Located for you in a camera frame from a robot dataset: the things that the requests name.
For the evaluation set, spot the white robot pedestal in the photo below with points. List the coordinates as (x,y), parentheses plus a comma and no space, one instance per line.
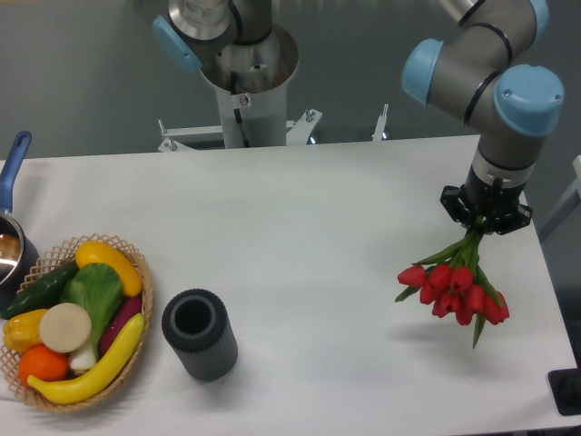
(250,84)

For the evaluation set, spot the beige round slice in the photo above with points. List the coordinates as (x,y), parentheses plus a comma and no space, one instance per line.
(65,327)

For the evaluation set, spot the orange fruit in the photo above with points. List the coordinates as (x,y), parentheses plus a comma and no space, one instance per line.
(44,364)

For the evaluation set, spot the woven wicker basket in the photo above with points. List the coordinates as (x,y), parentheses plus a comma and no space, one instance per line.
(52,259)

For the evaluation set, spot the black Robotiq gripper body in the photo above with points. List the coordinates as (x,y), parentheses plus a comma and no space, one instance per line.
(490,188)

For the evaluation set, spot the red tulip bouquet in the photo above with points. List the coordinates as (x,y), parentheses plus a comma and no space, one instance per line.
(452,281)

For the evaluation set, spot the purple sweet potato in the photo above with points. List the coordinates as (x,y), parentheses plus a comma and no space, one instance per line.
(127,310)

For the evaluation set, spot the black device at table edge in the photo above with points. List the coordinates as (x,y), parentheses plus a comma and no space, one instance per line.
(565,387)

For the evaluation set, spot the white frame at right edge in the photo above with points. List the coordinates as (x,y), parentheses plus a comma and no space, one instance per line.
(567,202)

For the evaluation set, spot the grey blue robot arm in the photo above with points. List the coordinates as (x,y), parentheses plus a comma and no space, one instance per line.
(514,107)

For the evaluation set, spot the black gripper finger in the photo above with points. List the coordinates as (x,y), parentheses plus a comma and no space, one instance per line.
(507,221)
(456,203)

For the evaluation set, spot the blue handled saucepan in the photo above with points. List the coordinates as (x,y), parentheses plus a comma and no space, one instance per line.
(18,254)

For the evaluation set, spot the green cucumber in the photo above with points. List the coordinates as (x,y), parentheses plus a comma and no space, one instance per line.
(44,293)

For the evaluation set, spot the green bok choy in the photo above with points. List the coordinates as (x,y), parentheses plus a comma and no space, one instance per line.
(98,289)

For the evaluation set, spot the dark grey ribbed vase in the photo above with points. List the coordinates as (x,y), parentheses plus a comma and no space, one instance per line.
(197,326)

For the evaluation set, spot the yellow bell pepper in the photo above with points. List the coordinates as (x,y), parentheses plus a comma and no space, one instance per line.
(22,332)

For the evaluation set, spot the yellow banana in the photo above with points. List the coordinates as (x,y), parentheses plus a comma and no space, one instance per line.
(101,375)

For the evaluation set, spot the yellow squash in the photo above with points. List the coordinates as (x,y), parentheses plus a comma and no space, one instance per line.
(100,252)

